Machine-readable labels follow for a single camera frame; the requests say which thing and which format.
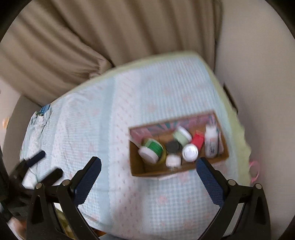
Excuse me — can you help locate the green label white jar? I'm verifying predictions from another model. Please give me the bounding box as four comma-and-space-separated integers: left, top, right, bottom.
138, 138, 164, 164

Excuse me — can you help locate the white round lid jar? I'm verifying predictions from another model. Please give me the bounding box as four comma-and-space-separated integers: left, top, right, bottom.
181, 143, 199, 162

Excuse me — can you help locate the small white medicine bottle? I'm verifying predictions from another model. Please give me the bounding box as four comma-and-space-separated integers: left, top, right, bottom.
204, 124, 218, 158

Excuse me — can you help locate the red Marubi carton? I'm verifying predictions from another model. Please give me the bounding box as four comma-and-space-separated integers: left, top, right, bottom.
191, 130, 204, 151

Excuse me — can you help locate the red silver small jar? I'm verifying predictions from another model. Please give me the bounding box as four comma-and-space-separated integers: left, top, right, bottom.
165, 140, 182, 169

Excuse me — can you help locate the pale green white-lid jar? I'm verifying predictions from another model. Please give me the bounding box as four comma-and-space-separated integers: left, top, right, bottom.
173, 126, 192, 147

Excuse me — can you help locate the yellow tape roll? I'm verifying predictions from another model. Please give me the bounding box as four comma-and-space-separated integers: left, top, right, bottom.
157, 148, 167, 164

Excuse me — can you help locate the pink patterned cardboard box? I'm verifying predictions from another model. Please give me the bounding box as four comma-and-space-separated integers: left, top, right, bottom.
129, 112, 229, 177

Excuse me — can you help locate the pink ring object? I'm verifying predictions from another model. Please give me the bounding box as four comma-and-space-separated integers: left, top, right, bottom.
249, 160, 261, 184

